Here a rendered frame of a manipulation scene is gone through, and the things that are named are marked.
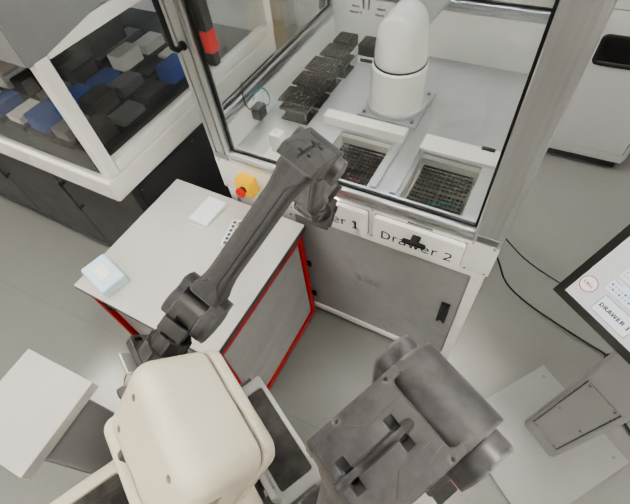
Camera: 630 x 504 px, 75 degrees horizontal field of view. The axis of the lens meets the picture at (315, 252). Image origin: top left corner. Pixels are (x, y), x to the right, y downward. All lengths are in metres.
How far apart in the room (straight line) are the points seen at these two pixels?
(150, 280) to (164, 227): 0.24
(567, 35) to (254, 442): 0.83
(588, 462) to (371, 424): 1.84
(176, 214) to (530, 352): 1.71
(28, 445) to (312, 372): 1.14
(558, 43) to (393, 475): 0.78
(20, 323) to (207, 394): 2.25
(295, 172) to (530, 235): 2.08
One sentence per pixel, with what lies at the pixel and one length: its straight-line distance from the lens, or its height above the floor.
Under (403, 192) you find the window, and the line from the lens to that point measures 1.25.
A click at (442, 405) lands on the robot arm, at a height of 1.63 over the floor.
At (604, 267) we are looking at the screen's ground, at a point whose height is 1.05.
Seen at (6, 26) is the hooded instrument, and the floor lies 1.47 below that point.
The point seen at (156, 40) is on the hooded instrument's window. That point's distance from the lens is 1.83.
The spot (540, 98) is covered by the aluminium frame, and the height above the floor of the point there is 1.42.
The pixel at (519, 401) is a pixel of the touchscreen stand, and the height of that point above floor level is 0.04.
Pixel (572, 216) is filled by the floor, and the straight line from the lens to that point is 2.82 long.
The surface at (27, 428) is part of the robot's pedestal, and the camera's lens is 1.52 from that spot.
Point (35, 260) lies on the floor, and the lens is 3.07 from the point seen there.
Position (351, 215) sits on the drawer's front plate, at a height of 0.90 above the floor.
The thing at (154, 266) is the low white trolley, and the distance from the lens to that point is 1.59.
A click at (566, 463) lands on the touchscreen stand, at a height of 0.04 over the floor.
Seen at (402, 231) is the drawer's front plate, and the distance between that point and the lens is 1.32.
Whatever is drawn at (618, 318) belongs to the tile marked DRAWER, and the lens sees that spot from 1.20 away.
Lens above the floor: 1.93
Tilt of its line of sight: 54 degrees down
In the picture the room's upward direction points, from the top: 8 degrees counter-clockwise
